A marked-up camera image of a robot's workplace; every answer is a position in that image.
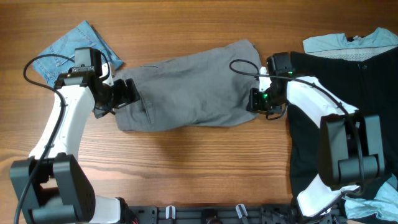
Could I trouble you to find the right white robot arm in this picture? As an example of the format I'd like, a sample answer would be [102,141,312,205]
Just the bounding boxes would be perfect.
[249,72,385,223]

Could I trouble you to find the light blue shirt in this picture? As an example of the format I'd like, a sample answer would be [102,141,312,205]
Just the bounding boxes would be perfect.
[302,27,397,62]

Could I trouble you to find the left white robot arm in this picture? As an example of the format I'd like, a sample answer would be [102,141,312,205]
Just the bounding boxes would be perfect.
[10,71,139,223]

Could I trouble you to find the folded blue denim shorts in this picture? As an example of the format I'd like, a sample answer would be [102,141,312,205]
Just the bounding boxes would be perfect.
[33,21,124,86]

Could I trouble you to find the black mounting rail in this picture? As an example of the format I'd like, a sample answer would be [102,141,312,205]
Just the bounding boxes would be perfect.
[130,204,348,224]

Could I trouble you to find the grey shorts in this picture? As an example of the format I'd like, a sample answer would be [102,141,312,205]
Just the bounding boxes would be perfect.
[115,40,261,132]

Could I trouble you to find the black shorts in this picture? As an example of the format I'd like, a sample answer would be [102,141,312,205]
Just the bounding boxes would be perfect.
[287,49,397,200]

